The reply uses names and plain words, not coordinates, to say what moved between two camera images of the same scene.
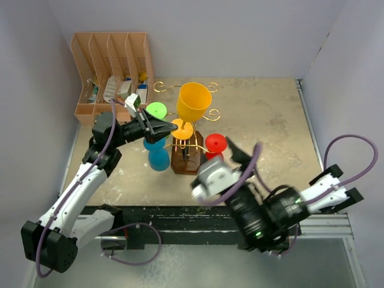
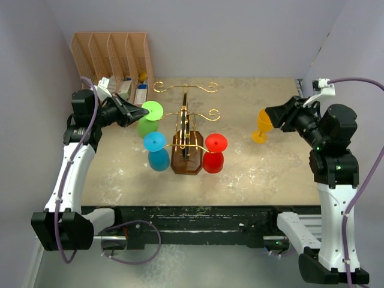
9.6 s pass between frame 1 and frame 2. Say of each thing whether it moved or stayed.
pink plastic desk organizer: stayed
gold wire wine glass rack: stayed
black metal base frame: stayed
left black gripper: moved
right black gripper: moved
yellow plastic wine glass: moved
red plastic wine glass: stayed
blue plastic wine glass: stayed
